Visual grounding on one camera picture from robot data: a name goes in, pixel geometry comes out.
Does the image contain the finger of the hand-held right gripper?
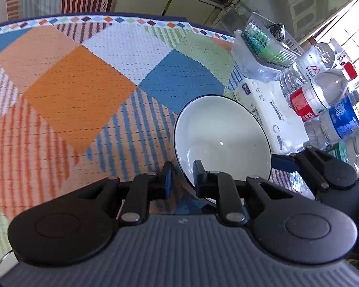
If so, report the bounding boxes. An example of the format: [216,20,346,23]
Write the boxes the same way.
[271,146,333,192]

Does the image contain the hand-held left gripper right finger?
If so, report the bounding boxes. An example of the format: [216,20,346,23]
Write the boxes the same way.
[193,160,297,227]

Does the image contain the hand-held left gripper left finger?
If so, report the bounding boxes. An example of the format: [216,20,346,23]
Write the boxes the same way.
[75,161,174,225]

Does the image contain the white bowl with dark rim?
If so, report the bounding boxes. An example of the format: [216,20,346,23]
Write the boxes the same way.
[174,95,272,205]

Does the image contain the white tissue pack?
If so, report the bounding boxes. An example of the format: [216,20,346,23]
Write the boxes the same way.
[233,78,310,153]

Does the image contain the blue label water bottle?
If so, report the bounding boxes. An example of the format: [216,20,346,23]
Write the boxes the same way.
[305,93,359,148]

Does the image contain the red label water bottle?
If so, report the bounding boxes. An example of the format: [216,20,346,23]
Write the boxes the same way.
[290,62,358,123]

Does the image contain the white label water bottle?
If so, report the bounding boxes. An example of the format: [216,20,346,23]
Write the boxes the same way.
[279,42,336,96]

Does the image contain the clear plastic container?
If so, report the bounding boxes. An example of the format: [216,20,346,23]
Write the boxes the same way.
[230,12,306,83]

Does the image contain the patchwork tablecloth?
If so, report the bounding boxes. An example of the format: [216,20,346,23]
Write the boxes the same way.
[0,12,318,278]

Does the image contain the small black packet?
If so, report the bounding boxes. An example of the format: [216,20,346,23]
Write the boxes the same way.
[269,23,285,41]

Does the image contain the window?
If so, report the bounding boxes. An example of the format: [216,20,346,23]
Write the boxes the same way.
[296,0,359,90]

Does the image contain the cream base cabinet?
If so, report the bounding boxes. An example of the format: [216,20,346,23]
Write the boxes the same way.
[108,0,228,27]

